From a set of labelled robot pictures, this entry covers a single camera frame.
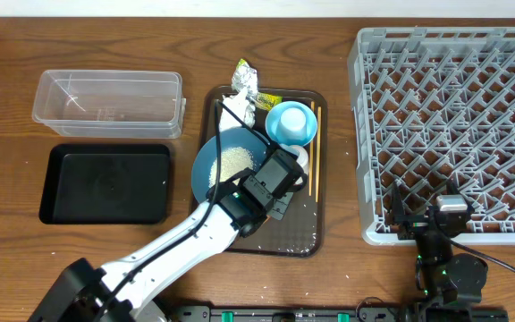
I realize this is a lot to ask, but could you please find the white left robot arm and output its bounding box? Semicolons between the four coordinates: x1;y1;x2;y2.
30;168;308;321

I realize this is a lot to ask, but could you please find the clear plastic bin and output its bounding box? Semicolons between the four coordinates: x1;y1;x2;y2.
32;70;186;139

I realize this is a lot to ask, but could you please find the crumpled silver foil wrapper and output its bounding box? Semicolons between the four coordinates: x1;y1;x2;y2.
232;59;258;98

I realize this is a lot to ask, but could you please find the left wooden chopstick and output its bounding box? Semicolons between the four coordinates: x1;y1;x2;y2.
308;100;315;196

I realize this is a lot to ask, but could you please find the wooden chopstick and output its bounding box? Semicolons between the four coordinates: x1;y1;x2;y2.
315;106;322;203
308;100;315;196

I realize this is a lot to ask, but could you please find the white pink cup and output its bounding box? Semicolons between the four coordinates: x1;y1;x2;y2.
281;144;309;174

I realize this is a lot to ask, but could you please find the brown serving tray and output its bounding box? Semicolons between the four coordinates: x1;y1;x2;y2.
190;85;327;258

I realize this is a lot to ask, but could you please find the light blue cup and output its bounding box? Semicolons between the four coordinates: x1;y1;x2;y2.
279;107;307;140

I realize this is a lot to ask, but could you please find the grey dishwasher rack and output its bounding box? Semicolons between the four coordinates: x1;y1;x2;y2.
347;27;515;246

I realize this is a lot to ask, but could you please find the right wooden chopstick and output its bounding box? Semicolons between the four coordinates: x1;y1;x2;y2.
315;106;322;203

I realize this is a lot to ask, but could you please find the pile of white rice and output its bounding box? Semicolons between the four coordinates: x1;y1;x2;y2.
220;147;254;182

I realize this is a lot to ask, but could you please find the light blue bowl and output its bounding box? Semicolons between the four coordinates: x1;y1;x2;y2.
265;101;317;147

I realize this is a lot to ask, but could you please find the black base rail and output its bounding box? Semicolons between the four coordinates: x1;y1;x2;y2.
171;305;509;322

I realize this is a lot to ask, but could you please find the yellow snack packet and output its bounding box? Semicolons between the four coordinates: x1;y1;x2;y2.
254;92;283;111

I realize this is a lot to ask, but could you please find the dark blue plate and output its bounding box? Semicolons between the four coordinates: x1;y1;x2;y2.
191;128;266;203

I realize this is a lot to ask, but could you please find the black rectangular tray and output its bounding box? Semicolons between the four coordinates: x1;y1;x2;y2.
38;143;171;225

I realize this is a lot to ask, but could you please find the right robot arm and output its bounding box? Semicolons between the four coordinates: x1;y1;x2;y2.
387;182;488;321

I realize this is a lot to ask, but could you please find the crumpled white napkin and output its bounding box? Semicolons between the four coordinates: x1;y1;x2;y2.
219;89;256;131

